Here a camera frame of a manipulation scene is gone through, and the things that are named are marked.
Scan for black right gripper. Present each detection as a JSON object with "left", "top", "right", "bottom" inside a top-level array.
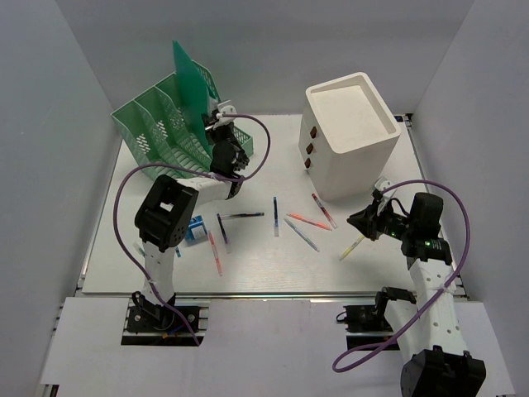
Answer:
[{"left": 347, "top": 198, "right": 416, "bottom": 241}]

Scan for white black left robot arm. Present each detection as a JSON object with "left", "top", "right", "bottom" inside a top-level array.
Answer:
[{"left": 132, "top": 107, "right": 250, "bottom": 331}]

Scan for green pen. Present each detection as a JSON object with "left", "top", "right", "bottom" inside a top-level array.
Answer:
[{"left": 133, "top": 242, "right": 145, "bottom": 256}]

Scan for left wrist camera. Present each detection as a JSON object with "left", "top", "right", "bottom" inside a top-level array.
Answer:
[{"left": 212, "top": 100, "right": 236, "bottom": 127}]

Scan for orange highlighter pen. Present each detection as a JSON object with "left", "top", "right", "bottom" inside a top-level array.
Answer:
[{"left": 287, "top": 213, "right": 332, "bottom": 231}]

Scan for white drawer cabinet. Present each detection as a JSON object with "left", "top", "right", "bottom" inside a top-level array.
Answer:
[{"left": 298, "top": 72, "right": 401, "bottom": 201}]

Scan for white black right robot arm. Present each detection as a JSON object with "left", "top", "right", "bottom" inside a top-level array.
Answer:
[{"left": 346, "top": 190, "right": 486, "bottom": 396}]

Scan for purple gel pen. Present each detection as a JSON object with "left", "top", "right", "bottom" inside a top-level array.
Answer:
[{"left": 216, "top": 213, "right": 231, "bottom": 254}]

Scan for dark blue gel pen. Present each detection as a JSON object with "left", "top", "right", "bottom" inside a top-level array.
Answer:
[{"left": 273, "top": 196, "right": 279, "bottom": 237}]

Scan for light blue highlighter pen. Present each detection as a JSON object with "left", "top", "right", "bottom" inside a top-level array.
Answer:
[{"left": 284, "top": 218, "right": 320, "bottom": 252}]

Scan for blue white small box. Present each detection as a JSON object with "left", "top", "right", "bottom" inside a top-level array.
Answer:
[{"left": 184, "top": 215, "right": 207, "bottom": 245}]

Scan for green mesh file rack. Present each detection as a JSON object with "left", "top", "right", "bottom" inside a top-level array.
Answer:
[{"left": 110, "top": 61, "right": 255, "bottom": 183}]

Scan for red gel pen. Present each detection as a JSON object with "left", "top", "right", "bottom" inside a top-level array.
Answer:
[{"left": 311, "top": 193, "right": 337, "bottom": 229}]

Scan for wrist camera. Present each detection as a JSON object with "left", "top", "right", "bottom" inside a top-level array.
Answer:
[
  {"left": 212, "top": 100, "right": 236, "bottom": 127},
  {"left": 372, "top": 176, "right": 394, "bottom": 206}
]

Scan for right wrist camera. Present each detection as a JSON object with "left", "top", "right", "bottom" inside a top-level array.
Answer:
[{"left": 372, "top": 176, "right": 394, "bottom": 206}]

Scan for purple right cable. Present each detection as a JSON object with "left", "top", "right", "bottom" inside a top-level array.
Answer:
[{"left": 332, "top": 179, "right": 471, "bottom": 375}]

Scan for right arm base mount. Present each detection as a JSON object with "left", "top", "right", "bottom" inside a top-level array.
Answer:
[{"left": 336, "top": 287, "right": 417, "bottom": 349}]

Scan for yellow highlighter pen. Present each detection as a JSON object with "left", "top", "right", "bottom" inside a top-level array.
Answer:
[{"left": 339, "top": 236, "right": 365, "bottom": 261}]

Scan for pink orange pen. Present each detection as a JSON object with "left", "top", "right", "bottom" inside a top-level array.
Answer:
[{"left": 207, "top": 231, "right": 223, "bottom": 277}]

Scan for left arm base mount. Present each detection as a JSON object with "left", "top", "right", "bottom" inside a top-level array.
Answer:
[{"left": 121, "top": 291, "right": 209, "bottom": 347}]

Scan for green file folder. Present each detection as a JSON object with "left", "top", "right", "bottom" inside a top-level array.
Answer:
[{"left": 173, "top": 41, "right": 212, "bottom": 155}]

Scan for black gel pen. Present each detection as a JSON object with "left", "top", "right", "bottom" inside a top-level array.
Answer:
[{"left": 220, "top": 212, "right": 265, "bottom": 219}]

